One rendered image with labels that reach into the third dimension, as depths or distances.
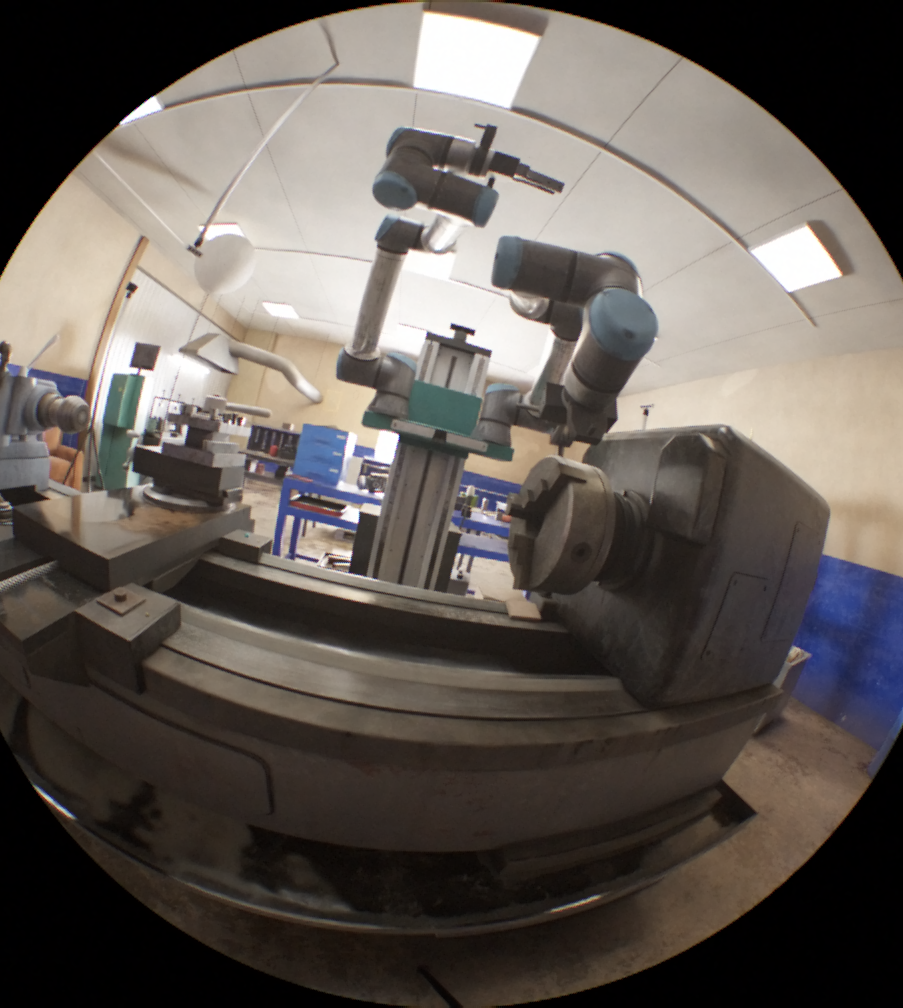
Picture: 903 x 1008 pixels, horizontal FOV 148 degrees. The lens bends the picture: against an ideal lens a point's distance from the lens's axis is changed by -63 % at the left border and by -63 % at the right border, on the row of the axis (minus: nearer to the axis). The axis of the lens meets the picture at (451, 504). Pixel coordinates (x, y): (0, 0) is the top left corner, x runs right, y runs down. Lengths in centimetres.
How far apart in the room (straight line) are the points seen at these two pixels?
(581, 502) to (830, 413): 394
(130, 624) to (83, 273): 490
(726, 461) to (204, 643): 82
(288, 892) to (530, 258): 109
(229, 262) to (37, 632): 411
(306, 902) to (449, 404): 174
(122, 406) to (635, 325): 478
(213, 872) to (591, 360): 102
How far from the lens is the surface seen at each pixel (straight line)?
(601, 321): 44
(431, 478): 169
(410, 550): 174
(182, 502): 86
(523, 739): 50
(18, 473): 128
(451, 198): 72
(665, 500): 60
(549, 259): 54
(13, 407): 112
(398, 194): 71
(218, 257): 436
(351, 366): 147
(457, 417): 163
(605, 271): 55
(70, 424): 95
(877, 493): 394
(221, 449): 86
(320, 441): 257
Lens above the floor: 114
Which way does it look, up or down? 5 degrees down
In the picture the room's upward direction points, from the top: 14 degrees clockwise
